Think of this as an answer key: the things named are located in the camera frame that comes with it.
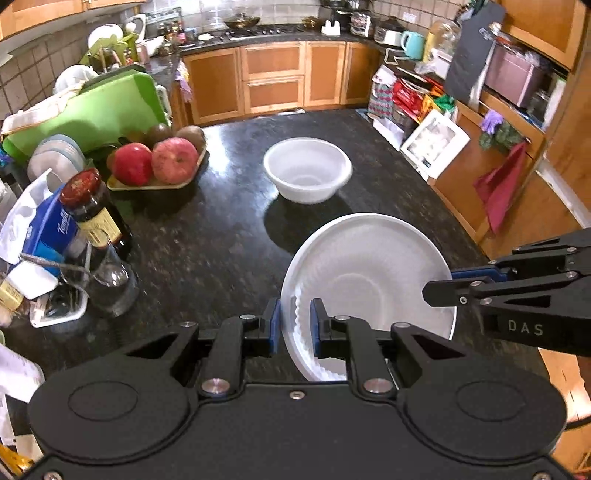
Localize mint green mug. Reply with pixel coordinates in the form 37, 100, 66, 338
400, 30, 426, 61

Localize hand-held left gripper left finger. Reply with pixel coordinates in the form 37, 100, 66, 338
120, 298, 282, 400

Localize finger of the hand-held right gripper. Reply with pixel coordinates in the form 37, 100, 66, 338
451, 231, 591, 281
422, 270, 591, 308

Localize glass measuring cup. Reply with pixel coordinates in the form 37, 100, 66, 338
60, 242, 139, 317

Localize dark jar with red lid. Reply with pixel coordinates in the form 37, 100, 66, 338
59, 167, 134, 260

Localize green cutting board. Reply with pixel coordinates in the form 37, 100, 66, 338
2, 69, 168, 160

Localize red snack packets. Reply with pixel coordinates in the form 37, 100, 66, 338
392, 78, 445, 123

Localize cream cloth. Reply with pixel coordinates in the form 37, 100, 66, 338
1, 90, 80, 136

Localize metal spoon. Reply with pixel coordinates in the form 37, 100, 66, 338
18, 253, 88, 274

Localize pale red apple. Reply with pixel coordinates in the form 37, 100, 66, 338
151, 137, 199, 185

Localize white plastic bag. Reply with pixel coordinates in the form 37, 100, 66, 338
0, 168, 54, 265

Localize brown kiwi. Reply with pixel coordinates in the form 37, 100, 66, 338
175, 125, 206, 154
147, 123, 174, 147

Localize white windowed box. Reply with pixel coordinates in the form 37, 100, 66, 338
400, 111, 471, 181

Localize pink appliance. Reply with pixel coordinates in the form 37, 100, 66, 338
485, 44, 548, 108

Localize purple glove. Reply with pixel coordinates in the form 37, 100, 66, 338
480, 110, 504, 134

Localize white paper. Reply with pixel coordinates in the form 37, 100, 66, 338
0, 344, 46, 403

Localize wooden kitchen cabinets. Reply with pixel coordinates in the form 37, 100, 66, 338
182, 41, 385, 125

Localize dark red apple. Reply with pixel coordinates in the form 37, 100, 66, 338
112, 143, 154, 186

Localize stack of grey plates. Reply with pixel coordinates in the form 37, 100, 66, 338
27, 134, 87, 188

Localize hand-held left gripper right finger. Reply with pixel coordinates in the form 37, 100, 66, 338
310, 298, 469, 400

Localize blue tissue pack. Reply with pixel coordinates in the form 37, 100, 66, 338
21, 194, 82, 266

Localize dark red cloth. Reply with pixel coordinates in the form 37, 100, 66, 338
473, 141, 530, 234

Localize white ribbed plastic bowl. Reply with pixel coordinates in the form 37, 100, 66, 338
280, 213, 458, 383
263, 137, 352, 205

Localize black apron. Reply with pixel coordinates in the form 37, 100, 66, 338
444, 2, 507, 107

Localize beige fruit tray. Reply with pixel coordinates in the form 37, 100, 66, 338
106, 148, 209, 191

